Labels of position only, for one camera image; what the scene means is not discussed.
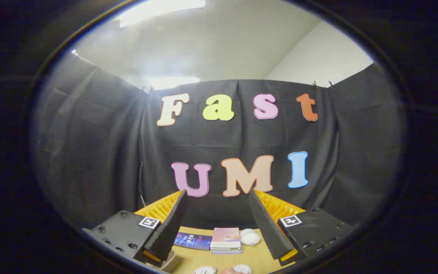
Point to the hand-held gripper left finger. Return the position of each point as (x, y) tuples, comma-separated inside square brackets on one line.
[(169, 228)]

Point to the pale blue cover book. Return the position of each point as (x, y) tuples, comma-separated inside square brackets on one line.
[(226, 252)]

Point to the white canvas shoe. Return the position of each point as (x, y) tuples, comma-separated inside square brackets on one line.
[(243, 269), (204, 270)]

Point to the white fluffy plush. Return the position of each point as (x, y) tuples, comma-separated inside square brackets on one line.
[(250, 239)]

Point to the ceiling light panel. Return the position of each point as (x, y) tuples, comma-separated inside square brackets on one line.
[(158, 10)]

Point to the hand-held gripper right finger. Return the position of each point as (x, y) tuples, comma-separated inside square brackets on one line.
[(266, 224)]

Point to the white cover book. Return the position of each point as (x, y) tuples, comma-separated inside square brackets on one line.
[(224, 249)]

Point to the beige fabric storage box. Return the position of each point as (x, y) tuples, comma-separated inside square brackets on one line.
[(174, 262)]

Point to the pink cover book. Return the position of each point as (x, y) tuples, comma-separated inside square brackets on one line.
[(226, 236)]

